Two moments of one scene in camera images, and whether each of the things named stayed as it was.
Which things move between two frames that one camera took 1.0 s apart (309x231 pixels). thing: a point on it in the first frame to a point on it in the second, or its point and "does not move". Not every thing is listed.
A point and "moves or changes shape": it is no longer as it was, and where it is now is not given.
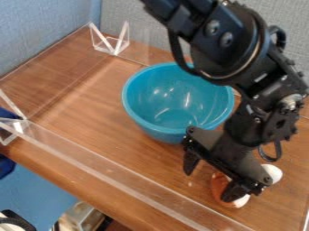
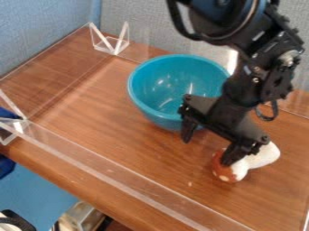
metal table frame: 82,217 does not move
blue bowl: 166,100 moves or changes shape
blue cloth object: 7,164 does not move
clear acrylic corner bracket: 110,44 does not move
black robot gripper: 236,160 to 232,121
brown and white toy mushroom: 222,180 moves or changes shape
